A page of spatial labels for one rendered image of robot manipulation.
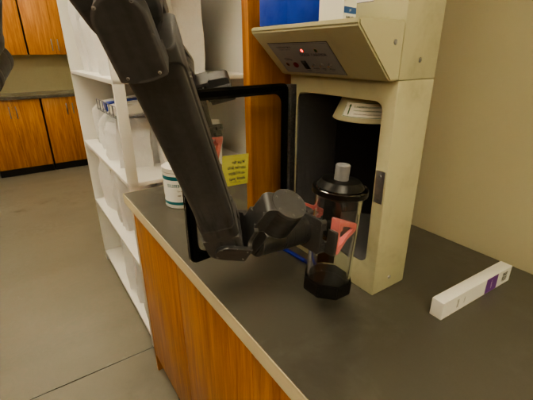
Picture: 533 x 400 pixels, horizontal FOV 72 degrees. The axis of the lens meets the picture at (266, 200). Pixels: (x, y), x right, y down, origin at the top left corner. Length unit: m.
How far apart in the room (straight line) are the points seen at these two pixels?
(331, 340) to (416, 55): 0.56
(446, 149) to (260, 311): 0.72
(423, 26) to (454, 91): 0.43
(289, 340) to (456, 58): 0.85
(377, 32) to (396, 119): 0.17
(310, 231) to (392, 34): 0.36
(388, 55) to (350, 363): 0.55
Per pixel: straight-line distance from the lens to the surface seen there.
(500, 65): 1.13
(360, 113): 0.84
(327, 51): 0.76
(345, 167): 0.70
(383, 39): 0.70
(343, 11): 0.74
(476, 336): 0.87
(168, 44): 0.35
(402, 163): 0.80
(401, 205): 0.85
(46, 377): 2.25
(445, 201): 1.23
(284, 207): 0.55
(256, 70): 0.97
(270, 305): 0.84
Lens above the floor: 1.46
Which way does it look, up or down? 22 degrees down
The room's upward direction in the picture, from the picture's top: straight up
